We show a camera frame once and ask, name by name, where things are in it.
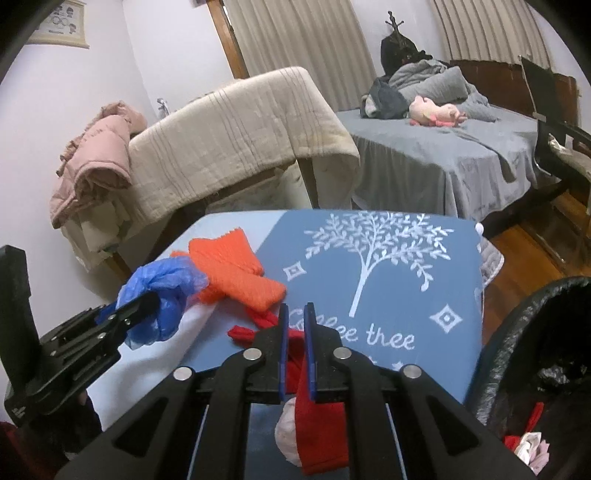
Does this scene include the blue plastic bag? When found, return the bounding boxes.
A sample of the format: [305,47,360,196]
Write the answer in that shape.
[95,255,209,350]

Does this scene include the red cloth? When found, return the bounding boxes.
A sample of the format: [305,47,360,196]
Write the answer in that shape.
[226,306,350,476]

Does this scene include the red plastic bag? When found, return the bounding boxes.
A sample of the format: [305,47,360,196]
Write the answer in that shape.
[503,402,545,451]

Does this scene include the orange foam net sleeve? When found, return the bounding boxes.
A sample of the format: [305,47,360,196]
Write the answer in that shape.
[170,228,287,313]

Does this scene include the pink sock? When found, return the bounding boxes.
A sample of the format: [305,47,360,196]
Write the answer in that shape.
[513,432,550,476]

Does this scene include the black lined trash bin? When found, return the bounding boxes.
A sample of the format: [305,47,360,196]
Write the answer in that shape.
[465,277,590,479]

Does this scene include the blue coffee tree mat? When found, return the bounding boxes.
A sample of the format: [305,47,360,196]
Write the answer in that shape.
[85,209,506,480]

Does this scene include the pink padded jacket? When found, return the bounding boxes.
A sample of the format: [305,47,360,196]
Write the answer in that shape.
[49,101,147,229]

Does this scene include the beige quilt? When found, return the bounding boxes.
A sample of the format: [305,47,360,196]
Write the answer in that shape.
[78,66,362,232]

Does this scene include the bed with grey sheet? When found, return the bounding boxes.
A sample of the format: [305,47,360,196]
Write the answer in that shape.
[338,106,556,221]

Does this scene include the black office chair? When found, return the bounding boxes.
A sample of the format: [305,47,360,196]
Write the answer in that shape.
[519,55,591,259]

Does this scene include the pink plush toy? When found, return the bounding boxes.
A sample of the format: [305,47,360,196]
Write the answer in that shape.
[409,96,468,127]

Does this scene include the silver cushion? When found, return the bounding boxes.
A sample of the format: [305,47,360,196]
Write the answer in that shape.
[548,135,591,182]

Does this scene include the dark clothes pile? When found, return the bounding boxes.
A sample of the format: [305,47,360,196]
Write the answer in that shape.
[360,78,409,120]

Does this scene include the grey pillow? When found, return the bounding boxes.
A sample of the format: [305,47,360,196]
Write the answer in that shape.
[399,67,474,105]

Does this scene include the wooden bed headboard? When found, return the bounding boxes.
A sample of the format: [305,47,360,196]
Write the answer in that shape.
[449,60,579,126]

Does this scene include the left beige curtain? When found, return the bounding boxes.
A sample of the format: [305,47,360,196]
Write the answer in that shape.
[224,0,377,111]

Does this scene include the beige curtain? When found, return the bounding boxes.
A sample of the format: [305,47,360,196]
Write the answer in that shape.
[224,0,377,111]
[431,0,552,68]

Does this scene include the wooden coat rack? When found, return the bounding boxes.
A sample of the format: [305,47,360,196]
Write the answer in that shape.
[381,11,433,77]

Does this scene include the right beige curtain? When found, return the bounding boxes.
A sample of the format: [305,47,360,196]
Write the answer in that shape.
[431,0,552,68]

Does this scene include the framed wall picture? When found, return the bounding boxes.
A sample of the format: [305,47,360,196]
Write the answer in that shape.
[27,1,89,49]

